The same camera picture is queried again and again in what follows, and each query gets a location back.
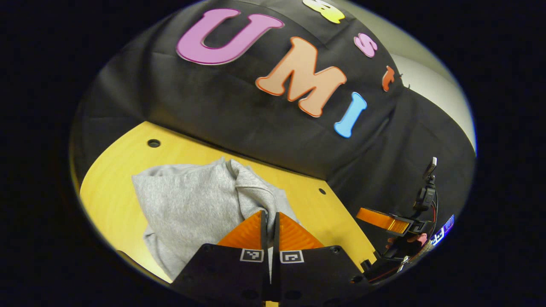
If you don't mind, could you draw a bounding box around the black backdrop cloth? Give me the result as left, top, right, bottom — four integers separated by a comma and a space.
70, 0, 477, 256

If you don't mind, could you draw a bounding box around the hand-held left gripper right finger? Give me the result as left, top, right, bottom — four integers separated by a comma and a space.
273, 212, 372, 306

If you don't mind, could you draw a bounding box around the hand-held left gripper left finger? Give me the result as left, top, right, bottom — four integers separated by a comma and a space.
171, 210, 271, 306

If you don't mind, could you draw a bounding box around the grey zip-neck sweatshirt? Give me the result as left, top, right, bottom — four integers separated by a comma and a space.
131, 157, 302, 282

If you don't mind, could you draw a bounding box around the blue and white printed sign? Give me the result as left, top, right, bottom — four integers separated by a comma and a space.
430, 214, 455, 247

